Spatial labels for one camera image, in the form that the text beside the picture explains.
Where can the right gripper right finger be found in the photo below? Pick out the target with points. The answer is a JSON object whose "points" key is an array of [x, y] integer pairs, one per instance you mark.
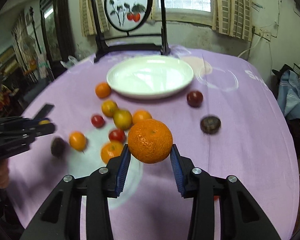
{"points": [[193, 182]]}

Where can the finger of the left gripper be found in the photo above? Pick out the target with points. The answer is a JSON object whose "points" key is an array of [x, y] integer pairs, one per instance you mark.
{"points": [[35, 122], [44, 129]]}

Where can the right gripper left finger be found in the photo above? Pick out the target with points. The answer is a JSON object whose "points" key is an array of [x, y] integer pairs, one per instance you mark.
{"points": [[107, 182]]}

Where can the dark purple passion fruit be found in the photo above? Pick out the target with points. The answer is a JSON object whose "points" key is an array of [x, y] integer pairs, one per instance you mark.
{"points": [[58, 146]]}

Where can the orange mandarin front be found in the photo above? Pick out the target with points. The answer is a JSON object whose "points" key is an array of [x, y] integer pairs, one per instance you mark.
{"points": [[111, 150]]}

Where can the small orange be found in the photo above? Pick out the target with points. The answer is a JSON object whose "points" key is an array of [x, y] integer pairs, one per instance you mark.
{"points": [[77, 141]]}

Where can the red cherry tomato front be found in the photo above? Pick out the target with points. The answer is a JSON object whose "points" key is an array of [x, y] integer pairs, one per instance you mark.
{"points": [[117, 135]]}

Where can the red cherry tomato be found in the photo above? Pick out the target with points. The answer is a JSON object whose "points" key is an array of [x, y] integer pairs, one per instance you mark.
{"points": [[117, 135], [97, 121]]}

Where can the large orange mandarin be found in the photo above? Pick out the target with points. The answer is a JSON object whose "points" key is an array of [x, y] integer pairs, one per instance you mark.
{"points": [[150, 141]]}

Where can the greenish yellow citrus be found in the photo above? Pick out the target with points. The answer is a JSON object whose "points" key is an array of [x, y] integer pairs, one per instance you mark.
{"points": [[122, 119]]}

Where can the left hand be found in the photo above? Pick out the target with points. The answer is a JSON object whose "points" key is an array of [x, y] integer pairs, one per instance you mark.
{"points": [[4, 174]]}

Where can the white plastic bag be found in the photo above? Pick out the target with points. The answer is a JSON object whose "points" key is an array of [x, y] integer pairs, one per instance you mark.
{"points": [[71, 62]]}

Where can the purple tablecloth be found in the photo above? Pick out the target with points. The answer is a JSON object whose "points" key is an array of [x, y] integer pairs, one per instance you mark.
{"points": [[253, 143]]}

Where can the dark red plum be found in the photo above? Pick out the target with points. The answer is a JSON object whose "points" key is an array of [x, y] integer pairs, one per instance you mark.
{"points": [[194, 98]]}

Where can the left beige curtain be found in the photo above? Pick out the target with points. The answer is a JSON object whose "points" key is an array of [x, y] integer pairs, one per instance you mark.
{"points": [[87, 18]]}

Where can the beige curtain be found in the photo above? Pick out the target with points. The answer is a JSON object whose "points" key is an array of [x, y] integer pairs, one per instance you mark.
{"points": [[87, 18], [232, 18]]}

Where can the white oval plate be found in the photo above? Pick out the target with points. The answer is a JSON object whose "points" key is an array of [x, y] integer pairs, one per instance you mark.
{"points": [[150, 77]]}

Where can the blue clothes pile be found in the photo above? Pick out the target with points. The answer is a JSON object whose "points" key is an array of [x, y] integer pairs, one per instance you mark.
{"points": [[289, 95]]}

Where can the black framed painted screen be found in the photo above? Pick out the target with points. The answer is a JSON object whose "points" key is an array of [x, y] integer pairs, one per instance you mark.
{"points": [[127, 16]]}

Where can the right beige curtain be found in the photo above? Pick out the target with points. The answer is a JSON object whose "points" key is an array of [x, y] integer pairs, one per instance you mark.
{"points": [[232, 18]]}

